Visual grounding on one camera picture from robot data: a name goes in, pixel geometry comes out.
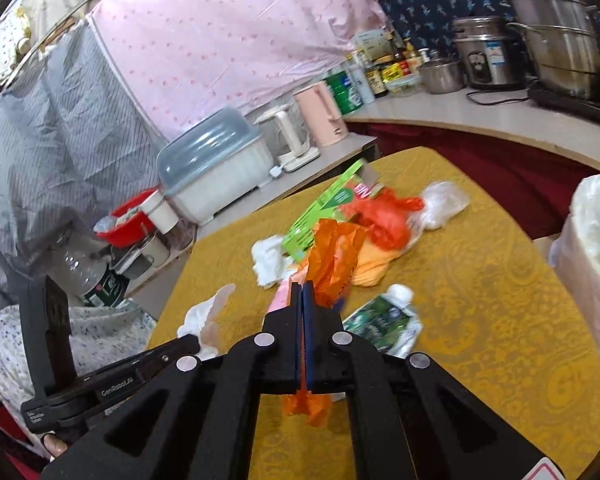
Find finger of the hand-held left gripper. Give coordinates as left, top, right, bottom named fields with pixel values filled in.
left=125, top=334, right=202, bottom=376

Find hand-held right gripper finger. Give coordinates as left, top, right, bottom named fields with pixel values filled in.
left=302, top=282, right=566, bottom=480
left=40, top=282, right=301, bottom=480

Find pink wrapper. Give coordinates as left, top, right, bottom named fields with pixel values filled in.
left=272, top=270, right=306, bottom=313

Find smooth white tissue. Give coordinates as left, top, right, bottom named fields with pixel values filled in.
left=176, top=284, right=237, bottom=361

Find embossed white paper towel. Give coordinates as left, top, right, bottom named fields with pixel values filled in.
left=251, top=235, right=301, bottom=290

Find orange plastic bag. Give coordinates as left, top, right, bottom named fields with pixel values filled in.
left=282, top=219, right=368, bottom=428

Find orange foam net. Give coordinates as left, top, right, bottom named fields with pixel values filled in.
left=347, top=240, right=396, bottom=288

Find green cardboard box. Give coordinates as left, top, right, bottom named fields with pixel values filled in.
left=282, top=159, right=381, bottom=261

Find white lined bin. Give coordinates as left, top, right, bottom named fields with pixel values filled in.
left=550, top=172, right=600, bottom=361

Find person's left hand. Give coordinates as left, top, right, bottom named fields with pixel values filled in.
left=40, top=432, right=70, bottom=459

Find person's floral clothing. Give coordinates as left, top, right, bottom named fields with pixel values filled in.
left=0, top=305, right=156, bottom=461

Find crushed green-label plastic bottle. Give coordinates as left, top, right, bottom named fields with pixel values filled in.
left=342, top=284, right=423, bottom=358

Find clear plastic bottle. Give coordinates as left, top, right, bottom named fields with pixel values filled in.
left=55, top=240, right=131, bottom=308

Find white cup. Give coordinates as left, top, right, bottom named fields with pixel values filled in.
left=142, top=192, right=180, bottom=235

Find red plastic basin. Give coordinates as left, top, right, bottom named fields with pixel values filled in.
left=94, top=187, right=161, bottom=248

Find white lidded dish drainer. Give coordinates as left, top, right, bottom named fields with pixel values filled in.
left=156, top=107, right=275, bottom=226

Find clear glass kettle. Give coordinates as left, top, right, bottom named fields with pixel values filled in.
left=256, top=104, right=321, bottom=173

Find clear plastic bag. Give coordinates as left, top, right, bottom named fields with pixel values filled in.
left=405, top=181, right=471, bottom=251

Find pink electric kettle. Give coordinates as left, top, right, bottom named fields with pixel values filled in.
left=293, top=81, right=350, bottom=147

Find grey striped sheet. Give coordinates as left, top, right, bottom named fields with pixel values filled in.
left=0, top=22, right=168, bottom=316

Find green printed pack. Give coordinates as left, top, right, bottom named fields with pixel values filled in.
left=326, top=67, right=363, bottom=115

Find red cloth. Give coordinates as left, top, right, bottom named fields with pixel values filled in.
left=350, top=122, right=600, bottom=241

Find cluster of condiment bottles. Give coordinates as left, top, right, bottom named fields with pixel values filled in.
left=347, top=30, right=431, bottom=106

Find pink dotted sheet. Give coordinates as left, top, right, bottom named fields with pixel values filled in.
left=87, top=0, right=388, bottom=143

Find steel rice cooker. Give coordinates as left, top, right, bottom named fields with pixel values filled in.
left=451, top=16, right=528, bottom=92

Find blue printed cloth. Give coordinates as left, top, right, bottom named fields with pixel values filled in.
left=377, top=0, right=600, bottom=61

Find black induction cooker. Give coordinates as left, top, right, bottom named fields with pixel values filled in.
left=527, top=80, right=600, bottom=128

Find steel steamer pot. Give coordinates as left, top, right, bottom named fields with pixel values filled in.
left=505, top=0, right=600, bottom=101

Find black power cable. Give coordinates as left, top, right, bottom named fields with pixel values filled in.
left=465, top=87, right=531, bottom=107

